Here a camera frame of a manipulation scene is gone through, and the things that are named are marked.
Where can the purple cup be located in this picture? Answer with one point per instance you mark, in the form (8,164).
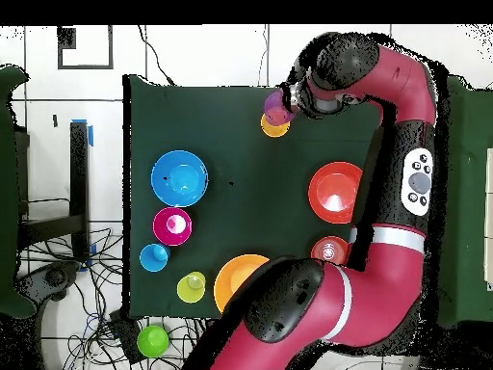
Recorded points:
(274,110)

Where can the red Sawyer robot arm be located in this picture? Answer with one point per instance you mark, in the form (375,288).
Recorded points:
(366,289)

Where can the large shallow orange bowl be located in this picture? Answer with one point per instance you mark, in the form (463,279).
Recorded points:
(333,185)

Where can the dark green table cloth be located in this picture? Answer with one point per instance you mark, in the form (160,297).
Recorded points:
(250,192)

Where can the large blue bowl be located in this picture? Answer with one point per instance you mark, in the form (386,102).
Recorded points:
(179,179)

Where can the small orange bowl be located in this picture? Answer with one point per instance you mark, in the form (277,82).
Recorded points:
(329,250)

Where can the pink bowl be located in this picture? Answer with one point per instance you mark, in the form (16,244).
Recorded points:
(171,227)

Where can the large yellow bowl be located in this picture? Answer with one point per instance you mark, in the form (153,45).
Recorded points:
(231,281)

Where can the blue tape strip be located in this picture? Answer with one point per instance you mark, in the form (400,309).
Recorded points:
(90,135)

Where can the neighbouring green table cloth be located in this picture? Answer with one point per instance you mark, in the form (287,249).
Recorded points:
(7,192)
(470,192)

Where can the blue cup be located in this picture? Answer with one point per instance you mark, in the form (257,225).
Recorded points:
(152,258)

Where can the translucent yellow cup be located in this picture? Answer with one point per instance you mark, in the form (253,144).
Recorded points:
(188,291)

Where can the black square floor marker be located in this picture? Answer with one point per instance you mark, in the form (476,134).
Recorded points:
(66,38)

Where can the green cup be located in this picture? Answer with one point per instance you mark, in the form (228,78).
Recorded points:
(153,342)

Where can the black stand base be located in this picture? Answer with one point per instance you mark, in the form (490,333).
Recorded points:
(54,277)

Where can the black table frame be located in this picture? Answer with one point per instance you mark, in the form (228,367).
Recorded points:
(79,173)

